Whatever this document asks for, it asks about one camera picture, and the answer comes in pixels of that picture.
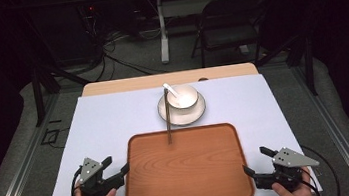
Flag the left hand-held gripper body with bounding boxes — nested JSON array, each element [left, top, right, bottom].
[[75, 152, 128, 196]]

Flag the light wooden table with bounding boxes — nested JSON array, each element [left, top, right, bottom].
[[79, 61, 260, 98]]

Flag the white ceramic plate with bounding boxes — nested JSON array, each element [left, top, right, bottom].
[[155, 88, 209, 130]]

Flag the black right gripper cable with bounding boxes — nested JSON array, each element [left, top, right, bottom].
[[297, 141, 343, 196]]

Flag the white ceramic spoon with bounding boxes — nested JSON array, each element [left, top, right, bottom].
[[162, 80, 189, 110]]

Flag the brown wooden tray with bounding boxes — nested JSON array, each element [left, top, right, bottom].
[[116, 119, 256, 196]]

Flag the white ceramic bowl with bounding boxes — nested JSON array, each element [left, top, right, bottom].
[[164, 81, 201, 117]]

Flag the dark brown chopstick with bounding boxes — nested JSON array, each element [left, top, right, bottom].
[[160, 87, 173, 145], [162, 87, 176, 145]]

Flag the black folding chair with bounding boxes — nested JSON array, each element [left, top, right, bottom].
[[183, 0, 284, 71]]

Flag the aluminium floor rail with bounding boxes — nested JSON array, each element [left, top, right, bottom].
[[0, 91, 72, 196], [289, 57, 349, 196]]

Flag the bundle of black floor cables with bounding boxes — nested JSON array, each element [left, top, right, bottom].
[[75, 0, 167, 85]]

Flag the white desk leg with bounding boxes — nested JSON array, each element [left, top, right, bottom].
[[153, 0, 173, 65]]

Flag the white table mat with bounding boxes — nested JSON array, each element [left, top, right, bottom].
[[28, 68, 323, 196]]

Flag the black metal stand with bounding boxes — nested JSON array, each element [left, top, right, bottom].
[[28, 58, 97, 128], [251, 32, 319, 104]]

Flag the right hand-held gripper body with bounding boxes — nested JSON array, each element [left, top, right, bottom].
[[251, 142, 324, 196]]

